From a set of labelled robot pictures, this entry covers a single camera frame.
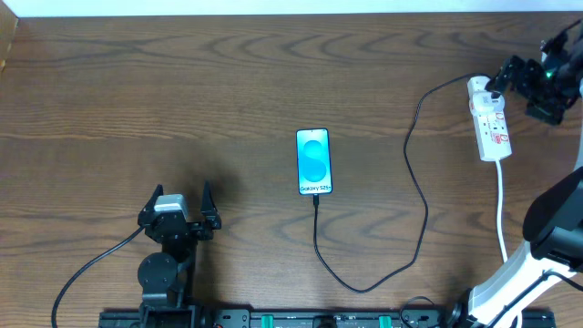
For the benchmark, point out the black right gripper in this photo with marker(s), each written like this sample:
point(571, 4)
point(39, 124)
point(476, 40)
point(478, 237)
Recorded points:
point(524, 73)

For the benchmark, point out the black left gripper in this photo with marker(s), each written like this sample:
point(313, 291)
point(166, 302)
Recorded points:
point(196, 227)

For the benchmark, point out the blue screen smartphone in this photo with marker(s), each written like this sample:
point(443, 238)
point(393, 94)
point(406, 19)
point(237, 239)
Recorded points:
point(314, 165)

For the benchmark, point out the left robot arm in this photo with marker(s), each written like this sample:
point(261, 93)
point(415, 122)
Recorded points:
point(166, 276)

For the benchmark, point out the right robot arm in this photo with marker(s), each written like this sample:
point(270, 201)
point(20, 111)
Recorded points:
point(551, 249)

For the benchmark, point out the white charger adapter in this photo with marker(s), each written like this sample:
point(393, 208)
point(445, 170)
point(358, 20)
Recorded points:
point(481, 101)

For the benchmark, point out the white power strip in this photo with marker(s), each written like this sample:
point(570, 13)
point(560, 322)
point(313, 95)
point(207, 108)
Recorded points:
point(492, 137)

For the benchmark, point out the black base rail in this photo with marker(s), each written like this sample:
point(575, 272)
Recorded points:
point(239, 318)

